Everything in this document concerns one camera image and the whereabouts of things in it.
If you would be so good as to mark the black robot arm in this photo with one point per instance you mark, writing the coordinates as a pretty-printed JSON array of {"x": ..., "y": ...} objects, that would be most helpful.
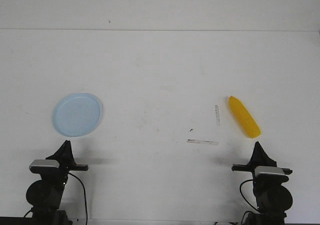
[
  {"x": 272, "y": 198},
  {"x": 45, "y": 195}
]

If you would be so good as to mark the yellow toy corn cob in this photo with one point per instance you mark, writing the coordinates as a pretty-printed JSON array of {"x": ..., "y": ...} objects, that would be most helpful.
[{"x": 244, "y": 118}]

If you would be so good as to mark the light blue round plate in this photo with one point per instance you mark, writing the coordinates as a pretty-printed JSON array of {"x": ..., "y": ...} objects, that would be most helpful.
[{"x": 77, "y": 114}]

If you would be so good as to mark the vertical clear tape strip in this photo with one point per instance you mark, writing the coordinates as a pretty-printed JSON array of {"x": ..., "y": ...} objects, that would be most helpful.
[{"x": 217, "y": 115}]

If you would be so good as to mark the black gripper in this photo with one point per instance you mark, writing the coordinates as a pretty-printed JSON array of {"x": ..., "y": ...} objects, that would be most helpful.
[
  {"x": 260, "y": 158},
  {"x": 61, "y": 163}
]

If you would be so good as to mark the horizontal clear tape strip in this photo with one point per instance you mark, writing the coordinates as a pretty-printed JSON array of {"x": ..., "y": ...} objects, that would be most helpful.
[{"x": 204, "y": 142}]

